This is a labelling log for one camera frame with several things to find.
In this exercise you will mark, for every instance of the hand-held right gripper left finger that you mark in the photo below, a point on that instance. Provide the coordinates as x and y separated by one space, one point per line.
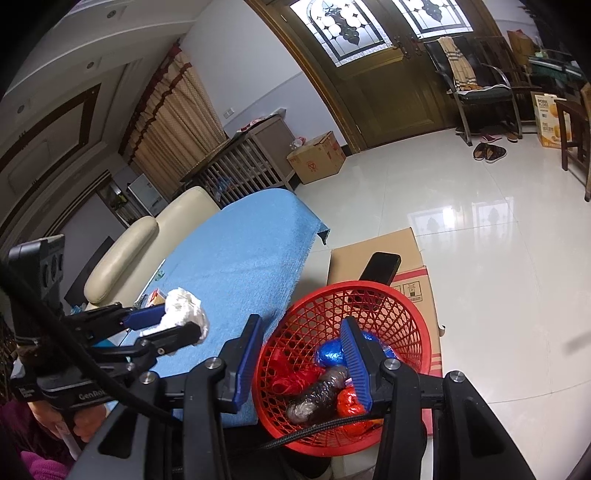
244 369

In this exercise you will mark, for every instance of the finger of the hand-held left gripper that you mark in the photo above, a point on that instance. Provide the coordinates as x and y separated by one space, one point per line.
147 316
175 337

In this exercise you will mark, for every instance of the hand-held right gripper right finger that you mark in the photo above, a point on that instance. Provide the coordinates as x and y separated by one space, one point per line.
358 364

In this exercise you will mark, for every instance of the blue foil wrapper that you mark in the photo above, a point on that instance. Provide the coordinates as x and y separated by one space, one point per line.
330 353

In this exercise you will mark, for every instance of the white tissue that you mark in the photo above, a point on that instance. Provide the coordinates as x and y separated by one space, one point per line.
184 307

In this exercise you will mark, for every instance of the orange red bag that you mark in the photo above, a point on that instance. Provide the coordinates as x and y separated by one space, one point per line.
348 406

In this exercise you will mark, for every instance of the black plastic bag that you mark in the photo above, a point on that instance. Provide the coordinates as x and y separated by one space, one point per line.
323 392

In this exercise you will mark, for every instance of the red wrapper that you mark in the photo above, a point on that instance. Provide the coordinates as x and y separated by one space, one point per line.
291 378

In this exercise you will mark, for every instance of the red plastic basket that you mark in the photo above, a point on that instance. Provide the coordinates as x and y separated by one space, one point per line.
406 318

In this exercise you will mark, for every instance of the person's left forearm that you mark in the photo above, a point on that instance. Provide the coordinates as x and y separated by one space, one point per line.
41 466

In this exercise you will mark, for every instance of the person's left hand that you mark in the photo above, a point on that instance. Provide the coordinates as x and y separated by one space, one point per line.
46 417

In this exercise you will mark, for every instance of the small orange box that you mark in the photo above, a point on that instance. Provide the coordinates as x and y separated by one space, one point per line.
159 295

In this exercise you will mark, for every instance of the beige leather sofa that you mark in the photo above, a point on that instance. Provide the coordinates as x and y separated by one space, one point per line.
120 258

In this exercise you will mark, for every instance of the black phone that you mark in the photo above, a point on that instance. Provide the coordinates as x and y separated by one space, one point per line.
381 267

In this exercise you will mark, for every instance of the blue towel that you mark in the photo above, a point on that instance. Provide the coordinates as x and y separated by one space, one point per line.
240 249

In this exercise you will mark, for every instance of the white cabinet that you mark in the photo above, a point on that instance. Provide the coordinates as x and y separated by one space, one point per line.
147 196

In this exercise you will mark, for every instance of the flat cardboard box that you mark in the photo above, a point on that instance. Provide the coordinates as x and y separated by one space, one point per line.
401 244

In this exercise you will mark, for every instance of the wooden slatted crib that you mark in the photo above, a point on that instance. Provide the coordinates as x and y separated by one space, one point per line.
240 166

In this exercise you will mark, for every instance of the beige curtain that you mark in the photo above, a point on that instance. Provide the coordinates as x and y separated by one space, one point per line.
175 120

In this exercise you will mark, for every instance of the brown cardboard box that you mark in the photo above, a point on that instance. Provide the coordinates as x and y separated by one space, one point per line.
318 159

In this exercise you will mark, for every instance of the wooden door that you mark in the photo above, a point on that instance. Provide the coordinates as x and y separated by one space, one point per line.
392 92

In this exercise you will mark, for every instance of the black metal chair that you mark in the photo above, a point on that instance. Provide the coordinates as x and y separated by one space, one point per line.
485 94

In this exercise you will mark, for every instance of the orange printed carton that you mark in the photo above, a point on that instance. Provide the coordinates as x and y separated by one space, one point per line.
551 120

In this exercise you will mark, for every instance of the striped cloth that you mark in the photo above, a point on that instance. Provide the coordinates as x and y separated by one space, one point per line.
459 64

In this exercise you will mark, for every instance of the wooden chair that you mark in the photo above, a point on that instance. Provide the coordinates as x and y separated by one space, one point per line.
577 134

